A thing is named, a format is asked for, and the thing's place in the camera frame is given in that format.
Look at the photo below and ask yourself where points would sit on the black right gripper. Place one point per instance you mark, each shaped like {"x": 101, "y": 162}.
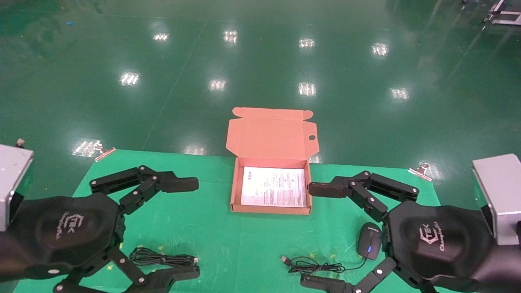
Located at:
{"x": 439, "y": 240}

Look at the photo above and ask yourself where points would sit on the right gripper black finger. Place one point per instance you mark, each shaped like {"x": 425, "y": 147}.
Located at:
{"x": 329, "y": 189}
{"x": 325, "y": 285}

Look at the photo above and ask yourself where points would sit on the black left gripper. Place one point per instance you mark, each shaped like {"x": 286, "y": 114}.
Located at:
{"x": 69, "y": 228}

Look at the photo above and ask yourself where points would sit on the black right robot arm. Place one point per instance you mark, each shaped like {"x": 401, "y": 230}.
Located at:
{"x": 504, "y": 268}

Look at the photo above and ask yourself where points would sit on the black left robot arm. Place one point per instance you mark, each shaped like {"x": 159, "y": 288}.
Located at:
{"x": 10, "y": 256}

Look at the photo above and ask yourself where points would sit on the brown cardboard box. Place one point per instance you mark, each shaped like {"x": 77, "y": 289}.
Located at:
{"x": 270, "y": 136}

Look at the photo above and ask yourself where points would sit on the green cloth mat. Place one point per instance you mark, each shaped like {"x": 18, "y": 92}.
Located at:
{"x": 211, "y": 244}

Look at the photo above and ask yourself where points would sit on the white printed instruction sheet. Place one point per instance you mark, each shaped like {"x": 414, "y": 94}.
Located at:
{"x": 273, "y": 186}

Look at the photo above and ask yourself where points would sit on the metal binder clip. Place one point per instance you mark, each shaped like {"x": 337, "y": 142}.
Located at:
{"x": 420, "y": 171}
{"x": 103, "y": 153}

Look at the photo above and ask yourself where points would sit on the grey wheeled cart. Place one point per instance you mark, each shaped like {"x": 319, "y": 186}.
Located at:
{"x": 504, "y": 14}

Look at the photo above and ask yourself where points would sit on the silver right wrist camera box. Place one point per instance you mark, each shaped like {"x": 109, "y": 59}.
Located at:
{"x": 500, "y": 191}

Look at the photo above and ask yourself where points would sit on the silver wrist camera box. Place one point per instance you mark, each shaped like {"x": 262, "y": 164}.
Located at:
{"x": 12, "y": 179}
{"x": 500, "y": 191}

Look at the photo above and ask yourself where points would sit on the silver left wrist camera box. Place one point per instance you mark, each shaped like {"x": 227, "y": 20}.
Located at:
{"x": 12, "y": 179}

